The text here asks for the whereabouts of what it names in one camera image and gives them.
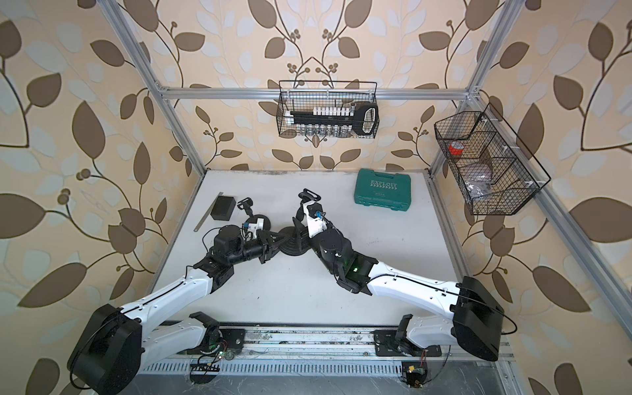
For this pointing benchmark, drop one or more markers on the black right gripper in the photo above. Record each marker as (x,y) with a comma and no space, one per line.
(303,230)

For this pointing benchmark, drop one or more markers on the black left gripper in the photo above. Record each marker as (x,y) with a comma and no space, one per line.
(269,248)

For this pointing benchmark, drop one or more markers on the black microphone stand pole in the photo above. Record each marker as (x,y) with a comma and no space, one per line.
(246,205)

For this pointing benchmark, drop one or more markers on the black round stand base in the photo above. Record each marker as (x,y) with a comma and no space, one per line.
(267,224)

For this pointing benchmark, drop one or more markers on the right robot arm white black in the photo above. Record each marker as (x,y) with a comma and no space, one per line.
(464,312)

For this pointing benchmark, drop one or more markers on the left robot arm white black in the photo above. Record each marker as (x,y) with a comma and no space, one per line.
(118,342)

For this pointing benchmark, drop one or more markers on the small black box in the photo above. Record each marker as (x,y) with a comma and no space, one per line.
(223,208)

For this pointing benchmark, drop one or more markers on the green plastic tool case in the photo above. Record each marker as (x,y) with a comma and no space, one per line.
(376,189)

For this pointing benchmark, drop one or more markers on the red item in basket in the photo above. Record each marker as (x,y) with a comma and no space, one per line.
(456,148)

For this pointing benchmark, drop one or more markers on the plastic bag in basket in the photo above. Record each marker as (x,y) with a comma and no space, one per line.
(477,180)

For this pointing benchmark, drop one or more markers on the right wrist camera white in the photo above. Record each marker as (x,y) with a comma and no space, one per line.
(314,215)

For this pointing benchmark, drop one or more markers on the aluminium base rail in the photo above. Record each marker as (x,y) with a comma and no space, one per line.
(328,351)

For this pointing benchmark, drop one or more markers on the socket set rail black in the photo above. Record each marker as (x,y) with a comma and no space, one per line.
(357,120)

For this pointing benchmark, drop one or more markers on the black wire basket back wall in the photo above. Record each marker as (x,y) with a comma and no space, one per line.
(306,94)

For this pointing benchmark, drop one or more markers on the black wire basket wall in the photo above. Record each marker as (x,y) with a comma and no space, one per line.
(517,175)
(306,94)

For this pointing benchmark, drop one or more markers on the black wire basket right wall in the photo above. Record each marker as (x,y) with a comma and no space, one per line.
(517,175)

